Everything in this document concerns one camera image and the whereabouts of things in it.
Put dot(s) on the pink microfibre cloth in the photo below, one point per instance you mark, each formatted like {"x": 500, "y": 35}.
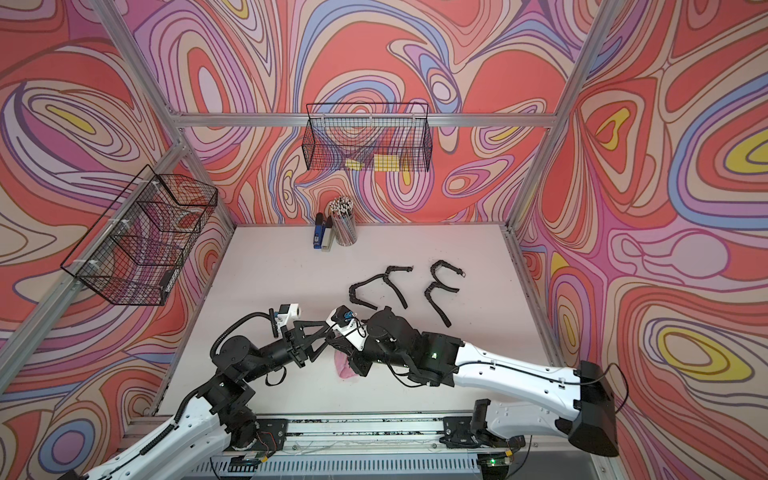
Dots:
{"x": 342, "y": 366}

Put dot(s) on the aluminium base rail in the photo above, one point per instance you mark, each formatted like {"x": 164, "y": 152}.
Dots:
{"x": 305, "y": 434}

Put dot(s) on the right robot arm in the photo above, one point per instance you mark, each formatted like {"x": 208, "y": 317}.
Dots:
{"x": 578, "y": 403}

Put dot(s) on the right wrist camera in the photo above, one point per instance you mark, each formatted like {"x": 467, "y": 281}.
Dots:
{"x": 347, "y": 332}

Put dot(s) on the wall wire basket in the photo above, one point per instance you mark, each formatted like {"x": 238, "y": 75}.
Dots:
{"x": 336, "y": 131}
{"x": 136, "y": 249}

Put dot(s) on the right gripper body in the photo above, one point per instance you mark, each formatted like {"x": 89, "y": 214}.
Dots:
{"x": 363, "y": 361}

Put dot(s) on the back wall wire basket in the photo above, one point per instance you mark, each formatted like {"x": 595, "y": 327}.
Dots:
{"x": 336, "y": 131}

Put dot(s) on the yellow sponge in basket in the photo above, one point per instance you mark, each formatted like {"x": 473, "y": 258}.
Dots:
{"x": 386, "y": 163}

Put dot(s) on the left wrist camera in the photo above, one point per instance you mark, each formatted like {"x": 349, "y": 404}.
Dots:
{"x": 282, "y": 316}

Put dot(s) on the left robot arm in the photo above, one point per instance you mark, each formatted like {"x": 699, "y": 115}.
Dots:
{"x": 215, "y": 415}

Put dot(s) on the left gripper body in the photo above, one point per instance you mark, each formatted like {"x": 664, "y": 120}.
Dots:
{"x": 298, "y": 359}

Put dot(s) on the blue marker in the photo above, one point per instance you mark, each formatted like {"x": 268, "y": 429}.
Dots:
{"x": 319, "y": 229}

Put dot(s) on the pencil cup with pencils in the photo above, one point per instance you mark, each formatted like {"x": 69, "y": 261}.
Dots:
{"x": 342, "y": 213}

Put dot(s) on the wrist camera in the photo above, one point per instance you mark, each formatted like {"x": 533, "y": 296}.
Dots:
{"x": 347, "y": 332}
{"x": 282, "y": 316}

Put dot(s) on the left wall wire basket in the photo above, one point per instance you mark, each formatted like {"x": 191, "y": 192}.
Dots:
{"x": 136, "y": 249}

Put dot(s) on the small yellow block in basket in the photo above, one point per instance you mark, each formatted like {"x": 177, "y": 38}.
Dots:
{"x": 353, "y": 165}

